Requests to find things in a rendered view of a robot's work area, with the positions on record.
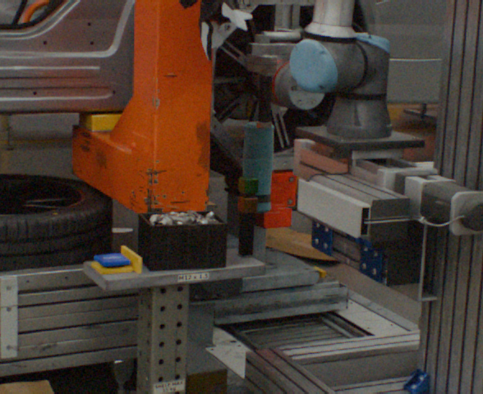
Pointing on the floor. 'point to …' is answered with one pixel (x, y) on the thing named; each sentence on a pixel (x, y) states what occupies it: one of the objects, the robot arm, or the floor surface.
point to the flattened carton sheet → (293, 243)
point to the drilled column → (163, 339)
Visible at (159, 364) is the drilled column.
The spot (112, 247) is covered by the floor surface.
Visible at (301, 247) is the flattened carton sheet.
